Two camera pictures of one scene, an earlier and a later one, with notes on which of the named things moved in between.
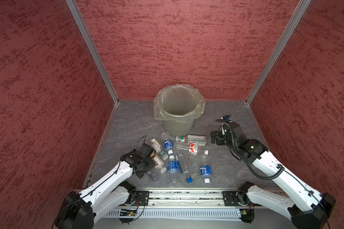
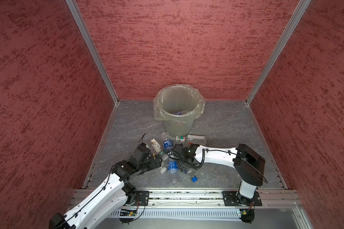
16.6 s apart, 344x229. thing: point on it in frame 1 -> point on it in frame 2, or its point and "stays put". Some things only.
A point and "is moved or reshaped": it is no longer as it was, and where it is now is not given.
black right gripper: (219, 134) -> (182, 160)
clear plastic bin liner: (178, 102) stays put
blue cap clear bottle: (185, 164) is moved or reshaped
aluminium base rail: (188, 199) stays put
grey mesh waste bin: (178, 106) stays put
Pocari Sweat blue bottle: (174, 174) stays put
